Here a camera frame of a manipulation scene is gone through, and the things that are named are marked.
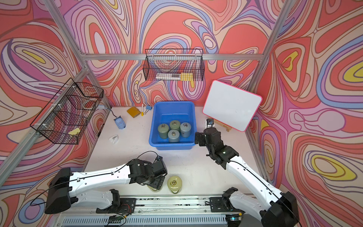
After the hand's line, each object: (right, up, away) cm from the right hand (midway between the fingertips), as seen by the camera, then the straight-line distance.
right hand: (205, 136), depth 80 cm
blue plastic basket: (-28, +15, +33) cm, 46 cm away
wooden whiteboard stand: (+21, +3, +22) cm, 30 cm away
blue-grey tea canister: (-19, -1, +12) cm, 22 cm away
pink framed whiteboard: (+21, +18, +10) cm, 29 cm away
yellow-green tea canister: (-17, -24, -8) cm, 30 cm away
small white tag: (-61, -4, +19) cm, 64 cm away
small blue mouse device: (-59, +7, +22) cm, 63 cm away
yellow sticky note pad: (-53, +16, +36) cm, 66 cm away
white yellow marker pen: (-46, +17, +36) cm, 61 cm away
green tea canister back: (-18, +6, +17) cm, 25 cm away
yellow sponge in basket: (-68, +3, -8) cm, 69 cm away
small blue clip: (-42, +20, +41) cm, 61 cm away
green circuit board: (-47, -42, -9) cm, 63 cm away
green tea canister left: (-26, +2, +16) cm, 31 cm away
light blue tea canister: (-11, +3, +16) cm, 20 cm away
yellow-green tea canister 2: (-28, -30, -2) cm, 41 cm away
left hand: (-26, -25, -5) cm, 36 cm away
